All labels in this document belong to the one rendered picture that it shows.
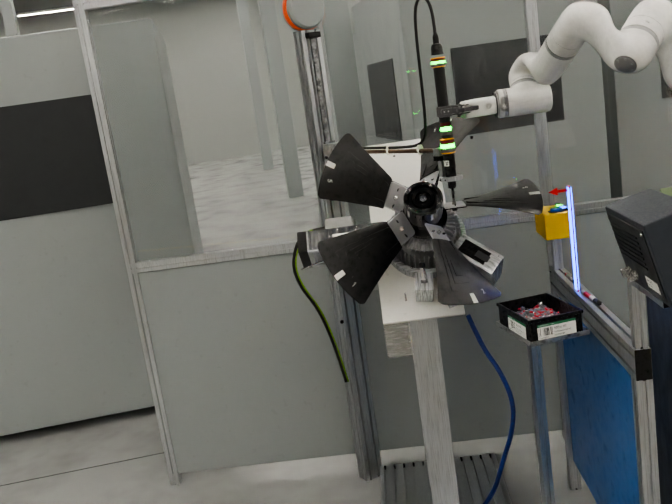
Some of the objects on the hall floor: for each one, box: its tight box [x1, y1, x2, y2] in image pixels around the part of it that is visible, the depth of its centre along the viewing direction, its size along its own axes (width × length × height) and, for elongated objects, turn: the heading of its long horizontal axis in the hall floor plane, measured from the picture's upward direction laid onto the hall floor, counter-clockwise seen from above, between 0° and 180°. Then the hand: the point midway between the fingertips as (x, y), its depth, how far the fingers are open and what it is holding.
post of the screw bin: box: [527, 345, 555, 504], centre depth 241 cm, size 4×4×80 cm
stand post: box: [410, 318, 459, 504], centre depth 263 cm, size 4×9×91 cm, turn 122°
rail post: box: [551, 288, 582, 490], centre depth 283 cm, size 4×4×78 cm
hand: (443, 111), depth 231 cm, fingers closed on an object, 4 cm apart
